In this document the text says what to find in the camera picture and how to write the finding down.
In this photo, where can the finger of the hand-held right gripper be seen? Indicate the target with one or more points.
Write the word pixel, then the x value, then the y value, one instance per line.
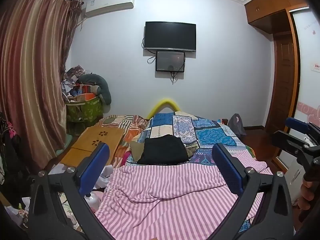
pixel 297 124
pixel 287 141

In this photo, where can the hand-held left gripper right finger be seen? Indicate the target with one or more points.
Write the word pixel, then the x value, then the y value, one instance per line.
pixel 230 170

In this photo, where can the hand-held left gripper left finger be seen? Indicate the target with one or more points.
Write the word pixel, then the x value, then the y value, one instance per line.
pixel 96 165

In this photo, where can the pink striped towel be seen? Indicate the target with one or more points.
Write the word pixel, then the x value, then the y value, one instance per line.
pixel 162 205

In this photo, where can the person's right hand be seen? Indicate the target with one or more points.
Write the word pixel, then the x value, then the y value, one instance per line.
pixel 305 197

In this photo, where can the wooden lap desk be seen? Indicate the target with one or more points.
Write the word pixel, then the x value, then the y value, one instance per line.
pixel 92 140

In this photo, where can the white wardrobe door pink hearts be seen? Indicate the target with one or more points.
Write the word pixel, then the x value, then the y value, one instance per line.
pixel 307 92

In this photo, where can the blue patchwork blanket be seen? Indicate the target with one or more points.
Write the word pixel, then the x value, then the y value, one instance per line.
pixel 207 135

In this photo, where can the grey plastic bag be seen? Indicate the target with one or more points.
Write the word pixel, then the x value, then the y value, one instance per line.
pixel 236 125

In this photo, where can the brown wooden door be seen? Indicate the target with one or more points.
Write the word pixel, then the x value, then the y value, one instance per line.
pixel 282 80

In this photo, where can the orange striped blanket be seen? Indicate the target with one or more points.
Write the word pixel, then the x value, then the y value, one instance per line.
pixel 130 130

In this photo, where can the black folded garment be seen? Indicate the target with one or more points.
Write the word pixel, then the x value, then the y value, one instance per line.
pixel 162 150

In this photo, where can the grey plush toy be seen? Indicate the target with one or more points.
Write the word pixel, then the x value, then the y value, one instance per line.
pixel 100 82

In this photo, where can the dark hanging clothes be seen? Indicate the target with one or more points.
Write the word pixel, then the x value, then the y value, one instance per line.
pixel 12 155

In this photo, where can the striped brown curtain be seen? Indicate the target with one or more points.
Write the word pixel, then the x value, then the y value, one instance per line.
pixel 32 67

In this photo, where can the wooden overhead cabinet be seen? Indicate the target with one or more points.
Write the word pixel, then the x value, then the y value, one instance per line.
pixel 270 5

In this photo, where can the small black monitor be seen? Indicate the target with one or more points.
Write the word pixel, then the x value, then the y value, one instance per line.
pixel 170 61

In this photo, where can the white air conditioner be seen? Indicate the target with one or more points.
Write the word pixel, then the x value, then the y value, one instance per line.
pixel 110 3

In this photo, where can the black wall television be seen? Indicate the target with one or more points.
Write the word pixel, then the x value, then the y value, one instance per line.
pixel 170 36

